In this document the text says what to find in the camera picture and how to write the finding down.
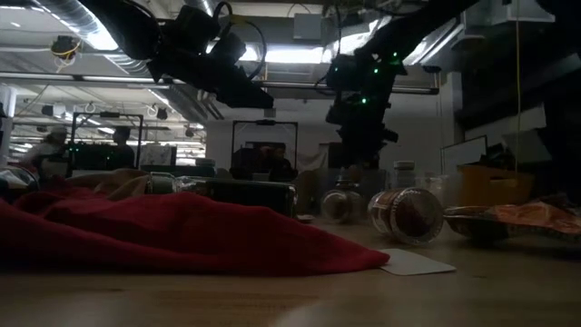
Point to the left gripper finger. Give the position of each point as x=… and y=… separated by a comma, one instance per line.
x=236, y=101
x=252, y=92

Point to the small glass spice jar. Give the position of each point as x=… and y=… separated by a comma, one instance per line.
x=350, y=179
x=408, y=218
x=342, y=206

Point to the white-capped spice jar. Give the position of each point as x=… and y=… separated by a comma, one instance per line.
x=404, y=175

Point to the green-capped spice jar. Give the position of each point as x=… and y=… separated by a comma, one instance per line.
x=254, y=197

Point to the beige cloth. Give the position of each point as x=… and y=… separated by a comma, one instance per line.
x=122, y=181

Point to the orange spice packet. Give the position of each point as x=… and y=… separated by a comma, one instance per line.
x=522, y=218

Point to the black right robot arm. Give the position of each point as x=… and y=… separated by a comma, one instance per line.
x=408, y=27

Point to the smoky grey plastic bin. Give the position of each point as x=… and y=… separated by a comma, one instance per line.
x=377, y=195

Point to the ceiling light panel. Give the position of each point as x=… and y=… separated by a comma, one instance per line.
x=295, y=54

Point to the clear plastic bin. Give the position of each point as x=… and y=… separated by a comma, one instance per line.
x=436, y=191

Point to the person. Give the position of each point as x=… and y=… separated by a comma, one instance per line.
x=281, y=165
x=45, y=152
x=123, y=150

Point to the grey ceiling box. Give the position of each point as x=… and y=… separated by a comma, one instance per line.
x=308, y=26

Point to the white board panel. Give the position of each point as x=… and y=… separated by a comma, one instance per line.
x=465, y=154

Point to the white card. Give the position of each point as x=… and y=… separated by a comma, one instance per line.
x=417, y=263

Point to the yellow plastic bin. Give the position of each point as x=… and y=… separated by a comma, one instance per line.
x=490, y=186

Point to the red cloth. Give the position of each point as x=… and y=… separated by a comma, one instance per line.
x=181, y=236

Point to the black stand frame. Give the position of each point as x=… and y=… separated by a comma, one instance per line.
x=106, y=115
x=265, y=122

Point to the horizontal ceiling rail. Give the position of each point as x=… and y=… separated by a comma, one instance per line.
x=295, y=84

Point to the silver ceiling duct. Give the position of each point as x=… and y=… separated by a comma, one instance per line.
x=136, y=68

